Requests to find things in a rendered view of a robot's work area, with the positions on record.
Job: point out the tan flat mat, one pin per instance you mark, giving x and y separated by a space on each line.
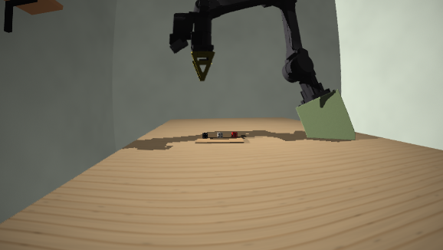
213 138

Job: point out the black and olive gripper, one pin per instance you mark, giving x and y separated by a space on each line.
200 51

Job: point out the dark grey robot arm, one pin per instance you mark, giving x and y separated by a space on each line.
203 14

